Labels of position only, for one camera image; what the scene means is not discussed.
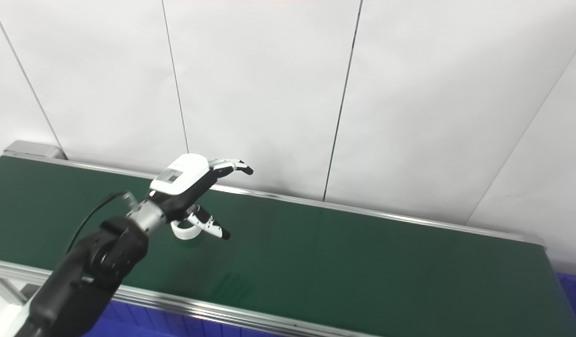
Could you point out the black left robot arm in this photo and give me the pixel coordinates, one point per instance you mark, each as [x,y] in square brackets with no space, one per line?
[91,271]

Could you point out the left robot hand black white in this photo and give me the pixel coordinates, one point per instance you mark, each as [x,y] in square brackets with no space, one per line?
[182,180]

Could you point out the green conveyor belt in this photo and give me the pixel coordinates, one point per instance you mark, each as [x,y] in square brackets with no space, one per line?
[363,267]
[199,309]

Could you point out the aluminium conveyor leg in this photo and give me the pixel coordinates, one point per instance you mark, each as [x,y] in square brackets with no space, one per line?
[7,288]

